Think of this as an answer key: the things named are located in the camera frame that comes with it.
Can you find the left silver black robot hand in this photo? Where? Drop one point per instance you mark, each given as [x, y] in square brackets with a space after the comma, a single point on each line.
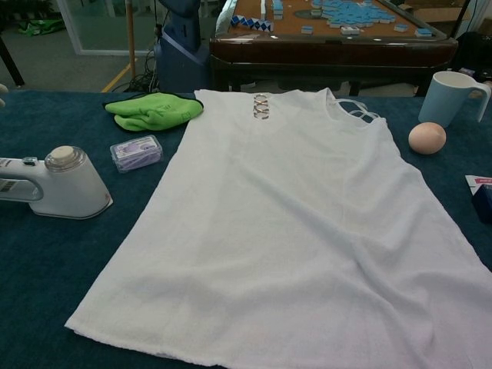
[2, 88]

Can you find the white handheld garment steamer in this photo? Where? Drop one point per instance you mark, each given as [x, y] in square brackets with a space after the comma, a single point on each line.
[73, 192]

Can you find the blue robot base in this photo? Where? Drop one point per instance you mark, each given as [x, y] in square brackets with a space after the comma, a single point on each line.
[180, 65]

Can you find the black tripod leg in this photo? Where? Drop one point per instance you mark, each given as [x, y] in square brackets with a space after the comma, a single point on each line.
[11, 65]

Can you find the green bag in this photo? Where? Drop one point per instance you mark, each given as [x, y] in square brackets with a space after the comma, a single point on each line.
[38, 28]

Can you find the white framed glass partition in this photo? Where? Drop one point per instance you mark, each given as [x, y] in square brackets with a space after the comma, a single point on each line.
[107, 23]

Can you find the wooden pole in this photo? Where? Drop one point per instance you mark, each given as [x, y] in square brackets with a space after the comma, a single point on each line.
[132, 38]

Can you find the green folded cloth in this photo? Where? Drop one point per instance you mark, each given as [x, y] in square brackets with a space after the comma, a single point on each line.
[153, 111]

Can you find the dark blue felt table cover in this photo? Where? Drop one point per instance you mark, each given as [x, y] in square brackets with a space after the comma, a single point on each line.
[57, 269]

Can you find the blue white magic snake toy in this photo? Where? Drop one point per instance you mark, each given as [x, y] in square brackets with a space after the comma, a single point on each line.
[250, 24]

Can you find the stacked blue mahjong tiles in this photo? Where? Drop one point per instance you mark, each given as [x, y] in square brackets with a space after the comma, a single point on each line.
[278, 13]

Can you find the white sleeveless shirt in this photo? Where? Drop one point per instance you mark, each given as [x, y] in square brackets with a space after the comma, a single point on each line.
[269, 250]

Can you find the blue backed mahjong tile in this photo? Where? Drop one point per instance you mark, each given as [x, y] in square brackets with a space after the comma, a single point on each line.
[310, 30]
[424, 33]
[400, 27]

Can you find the brown mahjong table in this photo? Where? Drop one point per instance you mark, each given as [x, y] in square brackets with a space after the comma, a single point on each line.
[326, 50]

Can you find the white faced mahjong tile pair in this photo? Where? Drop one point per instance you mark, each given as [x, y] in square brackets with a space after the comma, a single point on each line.
[351, 31]

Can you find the blue mahjong tile pile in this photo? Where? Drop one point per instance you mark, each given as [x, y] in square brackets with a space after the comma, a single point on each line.
[350, 13]

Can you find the peach coloured egg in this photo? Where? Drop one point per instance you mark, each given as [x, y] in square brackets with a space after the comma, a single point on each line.
[427, 138]

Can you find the light blue mug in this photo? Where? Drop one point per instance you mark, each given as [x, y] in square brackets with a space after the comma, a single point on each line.
[438, 104]

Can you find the brown cardboard box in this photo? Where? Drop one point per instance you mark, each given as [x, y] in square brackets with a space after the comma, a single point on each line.
[442, 15]

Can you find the black bag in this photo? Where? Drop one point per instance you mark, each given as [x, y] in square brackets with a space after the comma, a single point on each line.
[473, 50]

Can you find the dark blue printed box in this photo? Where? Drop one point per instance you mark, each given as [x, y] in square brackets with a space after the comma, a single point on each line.
[484, 203]

